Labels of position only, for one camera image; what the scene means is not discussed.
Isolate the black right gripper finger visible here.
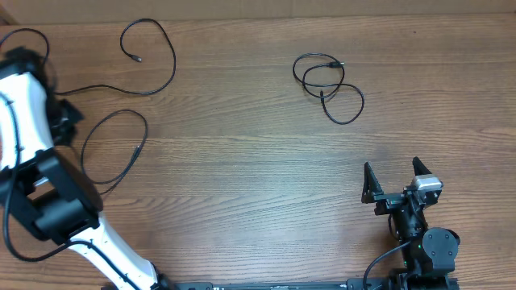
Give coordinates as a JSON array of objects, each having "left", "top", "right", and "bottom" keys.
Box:
[
  {"left": 361, "top": 162, "right": 383, "bottom": 204},
  {"left": 412, "top": 156, "right": 431, "bottom": 176}
]

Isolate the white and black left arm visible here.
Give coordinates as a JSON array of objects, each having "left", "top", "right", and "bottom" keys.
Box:
[{"left": 1, "top": 47, "right": 173, "bottom": 289}]

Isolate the black USB cable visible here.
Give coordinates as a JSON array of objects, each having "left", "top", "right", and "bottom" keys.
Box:
[
  {"left": 292, "top": 52, "right": 366, "bottom": 126},
  {"left": 0, "top": 18, "right": 177, "bottom": 97},
  {"left": 79, "top": 109, "right": 149, "bottom": 197}
]

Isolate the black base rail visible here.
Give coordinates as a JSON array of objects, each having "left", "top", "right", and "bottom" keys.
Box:
[{"left": 100, "top": 277, "right": 460, "bottom": 290}]

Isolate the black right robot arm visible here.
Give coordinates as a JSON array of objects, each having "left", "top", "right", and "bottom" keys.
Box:
[{"left": 361, "top": 157, "right": 460, "bottom": 289}]

